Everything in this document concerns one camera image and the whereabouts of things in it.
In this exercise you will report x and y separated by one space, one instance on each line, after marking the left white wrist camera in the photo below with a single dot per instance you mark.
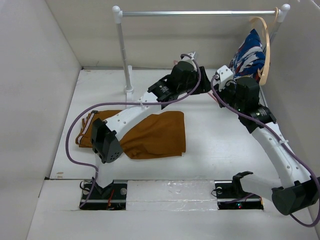
188 57

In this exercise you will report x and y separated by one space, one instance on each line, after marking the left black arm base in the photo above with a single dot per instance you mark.
110 198

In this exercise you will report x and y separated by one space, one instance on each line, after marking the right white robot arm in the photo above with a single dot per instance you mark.
296 188

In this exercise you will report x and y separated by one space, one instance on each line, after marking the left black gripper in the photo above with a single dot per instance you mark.
204 85

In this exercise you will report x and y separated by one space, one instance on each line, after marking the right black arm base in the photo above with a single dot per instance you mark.
230 195

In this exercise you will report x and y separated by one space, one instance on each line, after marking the white garment rack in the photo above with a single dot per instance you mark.
118 15

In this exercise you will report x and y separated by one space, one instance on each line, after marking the aluminium rail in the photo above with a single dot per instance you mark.
262 99

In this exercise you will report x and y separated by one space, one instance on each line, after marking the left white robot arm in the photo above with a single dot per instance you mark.
106 134

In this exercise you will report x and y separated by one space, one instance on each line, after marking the brown trousers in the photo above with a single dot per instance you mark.
157 136

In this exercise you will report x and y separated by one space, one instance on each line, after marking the blue patterned garment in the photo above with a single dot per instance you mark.
249 59

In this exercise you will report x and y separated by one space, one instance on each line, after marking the pink plastic hanger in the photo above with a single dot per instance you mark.
213 97

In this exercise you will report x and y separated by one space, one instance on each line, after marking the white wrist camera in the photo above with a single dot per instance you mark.
188 57
223 74

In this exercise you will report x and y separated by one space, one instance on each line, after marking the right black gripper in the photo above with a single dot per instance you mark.
229 85

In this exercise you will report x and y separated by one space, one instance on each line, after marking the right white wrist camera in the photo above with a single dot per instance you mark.
223 74

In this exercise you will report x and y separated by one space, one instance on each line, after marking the beige wooden hanger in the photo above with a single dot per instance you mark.
264 71

